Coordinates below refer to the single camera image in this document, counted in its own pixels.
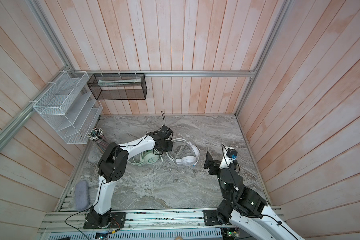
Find white wire mesh shelf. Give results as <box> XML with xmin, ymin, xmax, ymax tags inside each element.
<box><xmin>34</xmin><ymin>71</ymin><xmax>103</xmax><ymax>145</ymax></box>

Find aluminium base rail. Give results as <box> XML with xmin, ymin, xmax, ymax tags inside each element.
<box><xmin>35</xmin><ymin>206</ymin><xmax>292</xmax><ymax>240</ymax></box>

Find lavender glasses case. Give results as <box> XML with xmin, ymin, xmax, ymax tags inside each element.
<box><xmin>75</xmin><ymin>180</ymin><xmax>90</xmax><ymax>211</ymax></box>

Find mint green headphones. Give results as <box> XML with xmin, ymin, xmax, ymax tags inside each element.
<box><xmin>128</xmin><ymin>150</ymin><xmax>163</xmax><ymax>166</ymax></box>

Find aluminium wall rail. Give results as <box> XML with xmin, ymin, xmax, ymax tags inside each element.
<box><xmin>0</xmin><ymin>66</ymin><xmax>72</xmax><ymax>152</ymax></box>
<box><xmin>66</xmin><ymin>69</ymin><xmax>257</xmax><ymax>78</ymax></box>

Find clear cup of pencils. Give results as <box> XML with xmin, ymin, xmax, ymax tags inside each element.
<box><xmin>87</xmin><ymin>128</ymin><xmax>110</xmax><ymax>152</ymax></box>

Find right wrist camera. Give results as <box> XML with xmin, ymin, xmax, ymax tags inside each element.
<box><xmin>219</xmin><ymin>146</ymin><xmax>238</xmax><ymax>170</ymax></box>

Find white headphones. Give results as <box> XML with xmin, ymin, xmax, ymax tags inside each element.
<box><xmin>166</xmin><ymin>138</ymin><xmax>200</xmax><ymax>167</ymax></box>

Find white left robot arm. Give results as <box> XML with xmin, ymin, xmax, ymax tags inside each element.
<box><xmin>86</xmin><ymin>125</ymin><xmax>173</xmax><ymax>228</ymax></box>

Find aluminium left wall rail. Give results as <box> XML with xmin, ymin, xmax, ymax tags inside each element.
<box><xmin>0</xmin><ymin>66</ymin><xmax>72</xmax><ymax>152</ymax></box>

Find black wire mesh basket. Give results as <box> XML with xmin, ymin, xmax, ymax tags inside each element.
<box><xmin>87</xmin><ymin>73</ymin><xmax>148</xmax><ymax>101</ymax></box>

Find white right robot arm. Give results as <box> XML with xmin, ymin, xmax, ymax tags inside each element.
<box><xmin>203</xmin><ymin>147</ymin><xmax>303</xmax><ymax>240</ymax></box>

